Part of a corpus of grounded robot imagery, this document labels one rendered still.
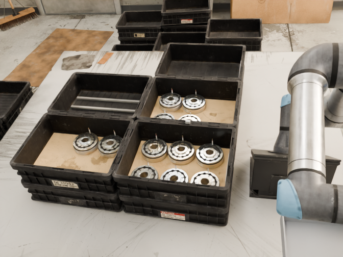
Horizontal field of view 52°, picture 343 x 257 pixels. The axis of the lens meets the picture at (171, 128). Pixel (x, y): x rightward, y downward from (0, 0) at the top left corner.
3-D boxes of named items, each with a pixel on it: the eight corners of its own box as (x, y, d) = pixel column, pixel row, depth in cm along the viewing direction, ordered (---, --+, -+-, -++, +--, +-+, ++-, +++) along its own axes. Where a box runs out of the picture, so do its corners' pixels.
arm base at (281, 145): (309, 153, 139) (310, 128, 139) (320, 156, 124) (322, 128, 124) (270, 150, 141) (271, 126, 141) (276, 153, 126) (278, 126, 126)
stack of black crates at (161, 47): (209, 68, 301) (208, 31, 278) (206, 89, 280) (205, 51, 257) (163, 67, 308) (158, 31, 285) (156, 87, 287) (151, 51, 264)
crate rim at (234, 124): (241, 84, 155) (242, 79, 153) (236, 131, 134) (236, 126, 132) (154, 79, 163) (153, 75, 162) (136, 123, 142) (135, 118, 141)
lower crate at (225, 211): (234, 166, 148) (235, 147, 140) (227, 229, 127) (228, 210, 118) (143, 157, 156) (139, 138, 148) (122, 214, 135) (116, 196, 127)
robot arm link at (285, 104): (278, 126, 140) (280, 92, 140) (315, 128, 136) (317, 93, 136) (278, 126, 129) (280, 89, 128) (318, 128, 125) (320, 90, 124)
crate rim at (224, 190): (236, 131, 134) (236, 126, 132) (228, 195, 113) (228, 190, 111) (136, 123, 142) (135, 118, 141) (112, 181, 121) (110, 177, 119)
